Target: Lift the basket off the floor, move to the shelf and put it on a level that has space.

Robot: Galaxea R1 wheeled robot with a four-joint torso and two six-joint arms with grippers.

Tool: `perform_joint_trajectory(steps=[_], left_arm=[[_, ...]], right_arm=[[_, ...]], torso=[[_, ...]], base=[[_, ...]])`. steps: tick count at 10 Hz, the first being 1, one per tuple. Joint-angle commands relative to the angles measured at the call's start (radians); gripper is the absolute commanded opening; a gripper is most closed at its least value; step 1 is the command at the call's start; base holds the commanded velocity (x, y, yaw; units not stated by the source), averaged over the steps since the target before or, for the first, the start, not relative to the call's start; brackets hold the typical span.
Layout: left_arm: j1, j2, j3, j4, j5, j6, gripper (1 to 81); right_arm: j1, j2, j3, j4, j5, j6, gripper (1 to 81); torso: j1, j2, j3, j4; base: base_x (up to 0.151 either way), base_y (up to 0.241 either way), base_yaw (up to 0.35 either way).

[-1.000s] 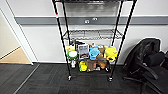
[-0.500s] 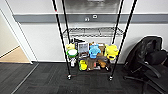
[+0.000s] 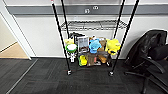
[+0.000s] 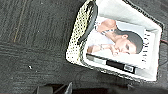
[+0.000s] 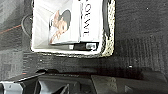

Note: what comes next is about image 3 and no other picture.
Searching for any blue plush toy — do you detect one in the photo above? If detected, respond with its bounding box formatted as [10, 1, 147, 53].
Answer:
[88, 38, 103, 55]

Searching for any green and white bowl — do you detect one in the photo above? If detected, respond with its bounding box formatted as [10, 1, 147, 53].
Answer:
[65, 43, 78, 55]

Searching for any small yellow toy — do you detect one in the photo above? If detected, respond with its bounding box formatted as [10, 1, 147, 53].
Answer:
[78, 54, 89, 67]

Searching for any brown paper pack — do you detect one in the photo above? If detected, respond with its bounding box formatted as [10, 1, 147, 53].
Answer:
[87, 51, 99, 67]

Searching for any flat black box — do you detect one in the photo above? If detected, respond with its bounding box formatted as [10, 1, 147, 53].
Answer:
[69, 32, 86, 44]

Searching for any pale yellow toy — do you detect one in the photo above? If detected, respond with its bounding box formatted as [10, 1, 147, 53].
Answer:
[63, 38, 75, 47]

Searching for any tan cardboard box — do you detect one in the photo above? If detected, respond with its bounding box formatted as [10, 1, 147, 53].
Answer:
[99, 37, 108, 48]

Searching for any orange brown toy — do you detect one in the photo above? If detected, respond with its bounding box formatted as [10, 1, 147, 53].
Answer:
[97, 51, 111, 65]

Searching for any yellow plush toy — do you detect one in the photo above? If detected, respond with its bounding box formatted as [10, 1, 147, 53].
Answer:
[104, 37, 122, 56]

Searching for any black office chair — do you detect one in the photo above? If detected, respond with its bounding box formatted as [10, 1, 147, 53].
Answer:
[123, 29, 168, 94]

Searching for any black wire shelf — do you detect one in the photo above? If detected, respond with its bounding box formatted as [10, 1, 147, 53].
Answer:
[50, 0, 140, 77]

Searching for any small white wall label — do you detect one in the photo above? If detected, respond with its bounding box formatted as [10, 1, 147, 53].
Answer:
[84, 8, 91, 14]

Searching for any white wall socket plate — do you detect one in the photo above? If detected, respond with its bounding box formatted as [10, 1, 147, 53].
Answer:
[92, 5, 100, 10]

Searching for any long grey wall band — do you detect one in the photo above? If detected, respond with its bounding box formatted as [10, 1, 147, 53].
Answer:
[5, 3, 168, 16]

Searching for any white door frame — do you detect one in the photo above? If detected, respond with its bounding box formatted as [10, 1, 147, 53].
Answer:
[0, 1, 37, 61]

